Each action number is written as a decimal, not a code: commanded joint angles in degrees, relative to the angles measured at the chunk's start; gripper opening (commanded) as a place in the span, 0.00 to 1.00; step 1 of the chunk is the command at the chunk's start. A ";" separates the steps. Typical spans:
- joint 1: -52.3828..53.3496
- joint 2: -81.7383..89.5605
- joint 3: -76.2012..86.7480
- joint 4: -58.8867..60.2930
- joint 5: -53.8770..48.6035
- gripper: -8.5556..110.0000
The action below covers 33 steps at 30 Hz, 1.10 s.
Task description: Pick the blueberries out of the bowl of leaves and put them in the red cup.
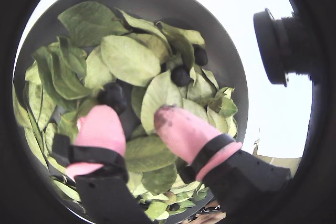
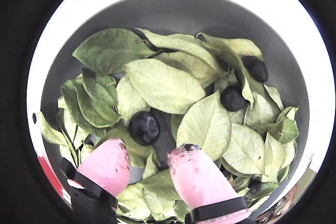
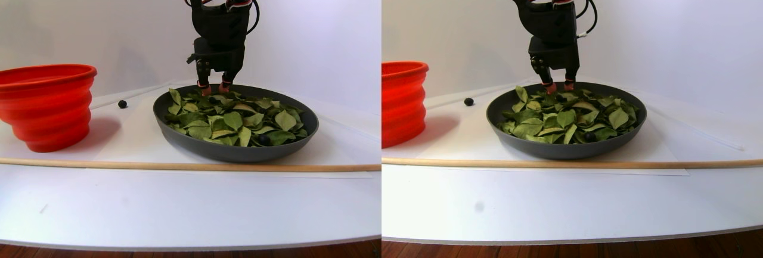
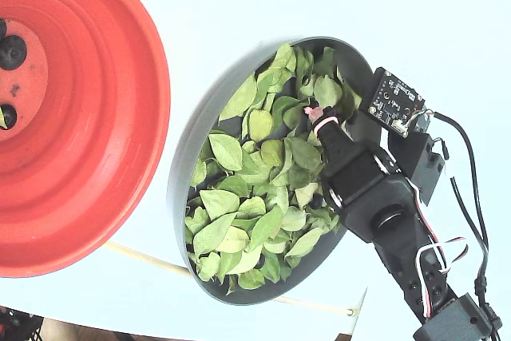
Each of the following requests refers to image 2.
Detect pink covered gripper finger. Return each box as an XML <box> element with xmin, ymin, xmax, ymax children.
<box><xmin>167</xmin><ymin>143</ymin><xmax>250</xmax><ymax>224</ymax></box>
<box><xmin>59</xmin><ymin>138</ymin><xmax>131</xmax><ymax>224</ymax></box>

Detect red ribbed plastic cup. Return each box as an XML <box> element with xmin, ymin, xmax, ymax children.
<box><xmin>36</xmin><ymin>155</ymin><xmax>65</xmax><ymax>201</ymax></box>

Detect dark grey round bowl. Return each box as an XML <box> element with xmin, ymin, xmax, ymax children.
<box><xmin>40</xmin><ymin>0</ymin><xmax>310</xmax><ymax>224</ymax></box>

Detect green leaves pile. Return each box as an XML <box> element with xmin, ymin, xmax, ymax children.
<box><xmin>36</xmin><ymin>28</ymin><xmax>300</xmax><ymax>222</ymax></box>

